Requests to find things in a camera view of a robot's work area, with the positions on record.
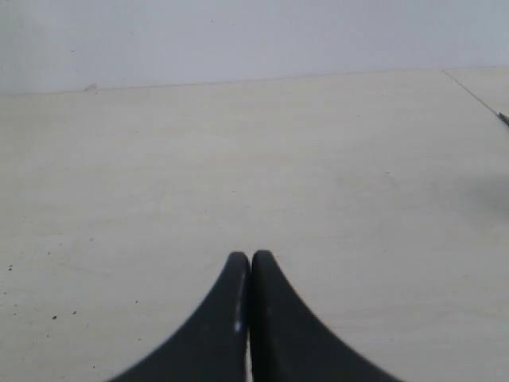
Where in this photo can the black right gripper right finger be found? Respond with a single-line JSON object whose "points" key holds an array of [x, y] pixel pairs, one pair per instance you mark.
{"points": [[288, 342]]}

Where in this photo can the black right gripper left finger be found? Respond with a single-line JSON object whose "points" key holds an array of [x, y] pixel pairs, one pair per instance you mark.
{"points": [[212, 344]]}

